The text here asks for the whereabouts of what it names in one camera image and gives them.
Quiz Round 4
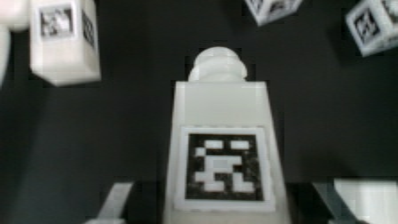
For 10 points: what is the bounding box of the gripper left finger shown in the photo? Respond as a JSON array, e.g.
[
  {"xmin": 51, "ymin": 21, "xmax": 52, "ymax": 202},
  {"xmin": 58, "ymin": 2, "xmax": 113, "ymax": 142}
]
[{"xmin": 84, "ymin": 182, "xmax": 136, "ymax": 224}]

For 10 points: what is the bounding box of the white tagged cube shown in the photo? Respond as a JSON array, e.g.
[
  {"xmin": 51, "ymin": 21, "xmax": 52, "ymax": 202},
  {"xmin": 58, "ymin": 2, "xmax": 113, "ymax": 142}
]
[
  {"xmin": 246, "ymin": 0, "xmax": 305, "ymax": 26},
  {"xmin": 346, "ymin": 0, "xmax": 398, "ymax": 56}
]

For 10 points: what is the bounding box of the white chair leg block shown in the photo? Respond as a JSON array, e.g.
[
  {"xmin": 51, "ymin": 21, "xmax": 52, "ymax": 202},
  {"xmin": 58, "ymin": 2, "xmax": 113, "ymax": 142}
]
[{"xmin": 31, "ymin": 0, "xmax": 102, "ymax": 86}]

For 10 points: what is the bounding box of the white tagged cube far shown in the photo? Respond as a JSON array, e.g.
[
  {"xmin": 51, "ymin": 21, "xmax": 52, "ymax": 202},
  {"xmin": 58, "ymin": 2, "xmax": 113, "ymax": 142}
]
[{"xmin": 346, "ymin": 0, "xmax": 398, "ymax": 56}]

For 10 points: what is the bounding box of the white chair back frame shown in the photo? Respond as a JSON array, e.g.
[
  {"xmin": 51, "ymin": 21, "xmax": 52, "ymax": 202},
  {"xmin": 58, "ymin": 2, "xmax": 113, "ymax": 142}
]
[{"xmin": 0, "ymin": 0, "xmax": 31, "ymax": 86}]

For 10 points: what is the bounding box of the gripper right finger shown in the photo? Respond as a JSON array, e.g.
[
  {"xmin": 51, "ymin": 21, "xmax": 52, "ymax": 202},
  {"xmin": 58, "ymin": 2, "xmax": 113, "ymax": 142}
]
[{"xmin": 314, "ymin": 182, "xmax": 370, "ymax": 224}]

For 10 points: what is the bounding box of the white U-shaped fence rail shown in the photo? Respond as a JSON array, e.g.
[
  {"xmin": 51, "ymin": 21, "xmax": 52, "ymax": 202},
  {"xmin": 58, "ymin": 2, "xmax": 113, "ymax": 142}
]
[{"xmin": 335, "ymin": 179, "xmax": 398, "ymax": 224}]

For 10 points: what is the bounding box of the white tagged cube near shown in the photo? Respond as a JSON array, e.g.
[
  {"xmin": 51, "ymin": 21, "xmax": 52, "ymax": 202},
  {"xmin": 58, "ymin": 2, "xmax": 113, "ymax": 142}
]
[{"xmin": 246, "ymin": 0, "xmax": 305, "ymax": 26}]

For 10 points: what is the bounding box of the white chair leg with tag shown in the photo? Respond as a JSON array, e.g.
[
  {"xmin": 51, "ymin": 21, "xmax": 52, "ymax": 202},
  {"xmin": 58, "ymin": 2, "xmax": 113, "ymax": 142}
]
[{"xmin": 164, "ymin": 47, "xmax": 294, "ymax": 224}]

